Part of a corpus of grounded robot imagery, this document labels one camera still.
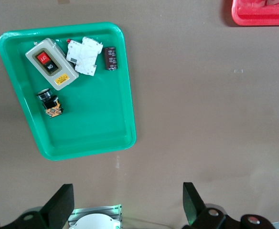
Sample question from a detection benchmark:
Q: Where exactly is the white circuit breaker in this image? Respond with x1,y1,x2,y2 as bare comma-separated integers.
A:
65,36,104,77

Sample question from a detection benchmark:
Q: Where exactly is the green plastic tray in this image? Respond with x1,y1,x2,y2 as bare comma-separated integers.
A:
0,21,137,161

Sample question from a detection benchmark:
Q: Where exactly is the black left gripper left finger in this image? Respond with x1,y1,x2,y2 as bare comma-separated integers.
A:
0,183,75,229

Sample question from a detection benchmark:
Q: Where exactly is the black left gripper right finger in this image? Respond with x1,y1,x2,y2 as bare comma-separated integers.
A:
182,182,274,229

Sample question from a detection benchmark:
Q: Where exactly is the red plastic tray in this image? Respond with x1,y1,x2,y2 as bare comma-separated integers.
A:
231,0,279,26

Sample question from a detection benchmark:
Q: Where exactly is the grey on-off switch box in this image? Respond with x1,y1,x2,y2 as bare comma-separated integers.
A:
25,37,80,91

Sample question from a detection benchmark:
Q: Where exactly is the black orange push button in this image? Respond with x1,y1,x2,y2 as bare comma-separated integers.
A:
36,88,64,119

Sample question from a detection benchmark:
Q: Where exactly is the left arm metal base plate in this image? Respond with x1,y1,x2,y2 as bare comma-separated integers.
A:
67,204,123,229

